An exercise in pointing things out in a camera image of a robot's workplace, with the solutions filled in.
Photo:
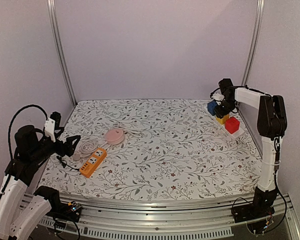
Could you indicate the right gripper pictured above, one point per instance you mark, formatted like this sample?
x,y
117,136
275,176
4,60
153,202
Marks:
x,y
221,110

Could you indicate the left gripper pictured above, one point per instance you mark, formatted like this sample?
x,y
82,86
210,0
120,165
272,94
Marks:
x,y
69,149

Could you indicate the yellow cube socket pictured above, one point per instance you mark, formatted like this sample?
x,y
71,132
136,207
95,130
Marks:
x,y
223,120

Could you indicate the blue cube socket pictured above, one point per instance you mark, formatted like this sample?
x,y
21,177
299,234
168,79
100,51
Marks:
x,y
211,107

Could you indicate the red cube socket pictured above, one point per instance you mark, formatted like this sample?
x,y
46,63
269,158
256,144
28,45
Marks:
x,y
232,125

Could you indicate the black power adapter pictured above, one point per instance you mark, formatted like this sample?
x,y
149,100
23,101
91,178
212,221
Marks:
x,y
64,163

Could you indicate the white multi-socket power strip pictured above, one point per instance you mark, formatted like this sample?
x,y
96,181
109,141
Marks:
x,y
235,135

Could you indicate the orange power strip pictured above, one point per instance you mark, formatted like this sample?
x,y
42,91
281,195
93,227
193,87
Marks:
x,y
93,162

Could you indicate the pink round socket hub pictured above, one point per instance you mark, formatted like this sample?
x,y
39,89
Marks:
x,y
115,136

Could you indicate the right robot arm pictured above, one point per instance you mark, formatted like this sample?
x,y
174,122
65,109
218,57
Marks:
x,y
271,126

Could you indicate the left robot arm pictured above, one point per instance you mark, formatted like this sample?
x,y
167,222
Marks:
x,y
30,154

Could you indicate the floral table mat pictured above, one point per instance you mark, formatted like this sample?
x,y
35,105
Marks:
x,y
172,150

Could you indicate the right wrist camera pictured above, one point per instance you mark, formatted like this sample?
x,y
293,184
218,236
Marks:
x,y
217,97

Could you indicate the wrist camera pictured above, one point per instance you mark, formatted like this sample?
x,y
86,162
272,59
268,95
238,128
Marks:
x,y
217,97
52,128

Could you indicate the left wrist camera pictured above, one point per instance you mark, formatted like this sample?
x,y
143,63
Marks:
x,y
52,128

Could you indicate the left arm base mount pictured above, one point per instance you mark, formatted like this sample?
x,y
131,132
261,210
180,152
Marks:
x,y
70,211

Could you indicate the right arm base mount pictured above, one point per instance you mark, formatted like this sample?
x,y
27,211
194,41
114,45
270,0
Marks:
x,y
252,211

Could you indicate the right aluminium post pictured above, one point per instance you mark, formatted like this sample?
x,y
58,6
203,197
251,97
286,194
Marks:
x,y
254,41

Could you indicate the aluminium post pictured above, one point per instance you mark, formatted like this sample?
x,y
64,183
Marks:
x,y
254,41
51,6

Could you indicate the aluminium front rail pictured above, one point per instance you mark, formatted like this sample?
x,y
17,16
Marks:
x,y
199,219

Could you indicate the left aluminium post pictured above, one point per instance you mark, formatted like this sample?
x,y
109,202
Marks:
x,y
51,6

